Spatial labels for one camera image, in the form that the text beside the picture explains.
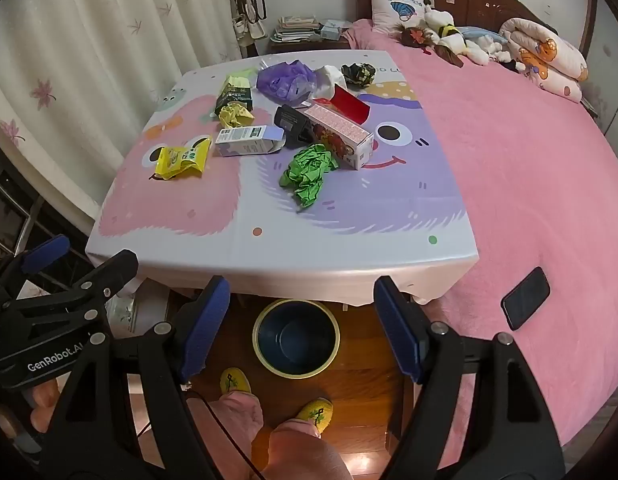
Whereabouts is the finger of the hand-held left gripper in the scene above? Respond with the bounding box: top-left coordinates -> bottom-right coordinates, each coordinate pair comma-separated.
0,233 -> 72,297
0,248 -> 140,334

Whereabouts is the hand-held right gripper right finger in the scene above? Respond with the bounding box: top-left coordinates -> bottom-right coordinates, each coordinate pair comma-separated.
373,275 -> 584,480

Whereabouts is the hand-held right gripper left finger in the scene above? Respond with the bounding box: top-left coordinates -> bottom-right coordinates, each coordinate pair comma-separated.
36,275 -> 232,480

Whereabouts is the blue bin with yellow rim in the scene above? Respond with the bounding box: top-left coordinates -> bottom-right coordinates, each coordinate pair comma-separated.
252,298 -> 341,379

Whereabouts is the yellow snack packet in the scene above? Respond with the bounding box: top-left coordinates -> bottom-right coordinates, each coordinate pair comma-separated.
154,136 -> 212,181

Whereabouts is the green paper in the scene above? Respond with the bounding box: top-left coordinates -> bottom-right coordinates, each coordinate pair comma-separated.
279,143 -> 340,211

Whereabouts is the white and blue carton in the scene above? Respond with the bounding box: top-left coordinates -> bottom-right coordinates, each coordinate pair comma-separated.
214,124 -> 286,158

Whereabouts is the pink printed box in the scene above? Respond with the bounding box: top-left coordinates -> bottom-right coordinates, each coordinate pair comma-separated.
304,102 -> 375,171

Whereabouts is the green tea box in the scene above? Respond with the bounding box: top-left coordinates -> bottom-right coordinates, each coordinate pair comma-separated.
215,73 -> 255,116

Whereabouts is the black box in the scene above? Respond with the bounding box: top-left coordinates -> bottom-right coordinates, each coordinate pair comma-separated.
274,104 -> 320,150

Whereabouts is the red and tan cardboard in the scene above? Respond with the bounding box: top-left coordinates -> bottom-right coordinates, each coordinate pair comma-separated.
329,84 -> 372,124

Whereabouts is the clear bag with green pad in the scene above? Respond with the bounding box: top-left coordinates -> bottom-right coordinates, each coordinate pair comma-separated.
229,57 -> 290,81

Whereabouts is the purple plastic bag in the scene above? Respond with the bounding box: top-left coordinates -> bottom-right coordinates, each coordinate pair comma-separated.
256,59 -> 318,106

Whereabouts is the black and yellow paper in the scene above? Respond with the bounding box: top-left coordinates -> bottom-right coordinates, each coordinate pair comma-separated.
341,62 -> 378,89

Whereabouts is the white paper bag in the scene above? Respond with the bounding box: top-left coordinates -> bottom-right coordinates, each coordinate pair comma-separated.
309,64 -> 350,104

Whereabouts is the person's left hand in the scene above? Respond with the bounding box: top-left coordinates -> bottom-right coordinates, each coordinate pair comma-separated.
0,375 -> 66,442

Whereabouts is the white container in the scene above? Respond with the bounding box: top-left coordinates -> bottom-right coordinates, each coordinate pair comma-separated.
108,279 -> 176,337

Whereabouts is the dark metal rack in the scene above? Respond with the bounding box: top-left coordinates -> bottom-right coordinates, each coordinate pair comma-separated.
0,145 -> 97,281

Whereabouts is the yellow embroidered slipper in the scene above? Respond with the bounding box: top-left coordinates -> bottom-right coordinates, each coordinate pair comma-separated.
294,397 -> 335,434
219,367 -> 252,396

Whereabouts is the person's left leg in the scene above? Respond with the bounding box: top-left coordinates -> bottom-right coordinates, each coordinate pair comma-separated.
186,391 -> 265,480

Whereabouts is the person's leg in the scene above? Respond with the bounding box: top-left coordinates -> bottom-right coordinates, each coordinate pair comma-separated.
266,420 -> 355,480
186,391 -> 265,480

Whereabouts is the black smartphone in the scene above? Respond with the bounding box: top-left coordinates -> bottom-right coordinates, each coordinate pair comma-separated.
501,266 -> 552,332

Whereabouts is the person's right leg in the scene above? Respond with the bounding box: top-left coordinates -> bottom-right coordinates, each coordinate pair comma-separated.
266,420 -> 355,480

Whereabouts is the pink blanket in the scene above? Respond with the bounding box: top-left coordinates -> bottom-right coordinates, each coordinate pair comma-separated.
343,18 -> 618,461

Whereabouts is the cream leaf print curtain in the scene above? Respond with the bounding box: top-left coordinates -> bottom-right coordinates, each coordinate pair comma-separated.
0,0 -> 245,241

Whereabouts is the white striped plush toy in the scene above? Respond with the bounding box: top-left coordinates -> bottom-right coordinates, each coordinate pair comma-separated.
421,0 -> 490,66

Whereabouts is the brown haired doll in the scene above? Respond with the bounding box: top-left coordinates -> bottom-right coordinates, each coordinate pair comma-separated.
396,25 -> 465,69

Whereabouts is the dark wooden nightstand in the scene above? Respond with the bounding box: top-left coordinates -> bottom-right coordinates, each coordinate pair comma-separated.
266,35 -> 352,56

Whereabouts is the stack of books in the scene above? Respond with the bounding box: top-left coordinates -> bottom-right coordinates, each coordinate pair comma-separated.
269,13 -> 322,44

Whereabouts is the tissue box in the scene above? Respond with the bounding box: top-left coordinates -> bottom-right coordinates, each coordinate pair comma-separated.
319,19 -> 352,41

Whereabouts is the light blue plush toy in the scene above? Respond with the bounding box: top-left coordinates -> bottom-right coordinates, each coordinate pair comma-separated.
461,25 -> 510,46

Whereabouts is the folded bear print quilt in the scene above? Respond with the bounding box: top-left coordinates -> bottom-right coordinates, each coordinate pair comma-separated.
498,17 -> 590,105

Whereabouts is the dark wooden headboard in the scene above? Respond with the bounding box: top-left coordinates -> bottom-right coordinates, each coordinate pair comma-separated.
352,0 -> 598,61

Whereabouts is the thin black cable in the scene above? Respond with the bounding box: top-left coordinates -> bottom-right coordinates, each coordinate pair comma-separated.
134,382 -> 264,480

